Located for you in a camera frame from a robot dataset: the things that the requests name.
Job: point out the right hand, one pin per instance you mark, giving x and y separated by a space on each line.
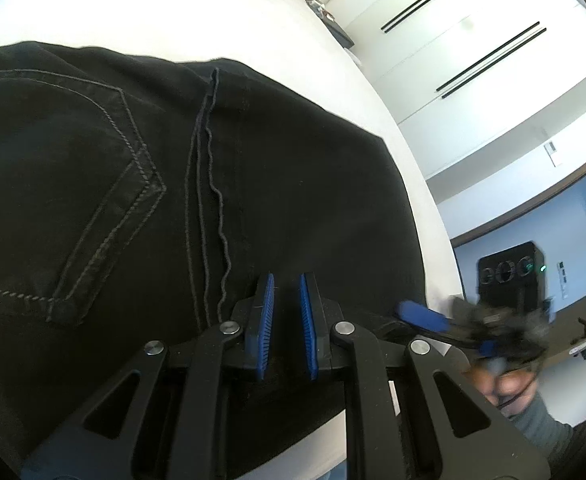
511 392

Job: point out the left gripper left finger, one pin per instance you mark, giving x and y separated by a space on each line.
74 451

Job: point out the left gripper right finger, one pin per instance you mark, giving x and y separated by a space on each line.
409 413

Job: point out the right forearm grey sleeve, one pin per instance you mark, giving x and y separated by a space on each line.
560 443

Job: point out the dark nightstand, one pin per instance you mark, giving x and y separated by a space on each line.
330 23

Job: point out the black denim pants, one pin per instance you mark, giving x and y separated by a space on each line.
142 199

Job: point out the black box device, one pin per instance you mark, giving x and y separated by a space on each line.
513 278

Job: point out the white wardrobe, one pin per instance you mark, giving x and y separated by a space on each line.
471 85

